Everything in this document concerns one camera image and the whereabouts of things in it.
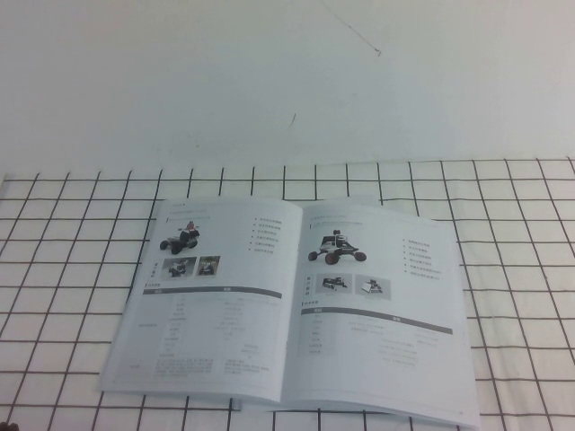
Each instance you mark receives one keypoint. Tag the white product catalogue book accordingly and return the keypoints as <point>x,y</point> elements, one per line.
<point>359,341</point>

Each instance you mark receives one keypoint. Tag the white black grid tablecloth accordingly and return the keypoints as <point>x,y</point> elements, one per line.
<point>67,269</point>

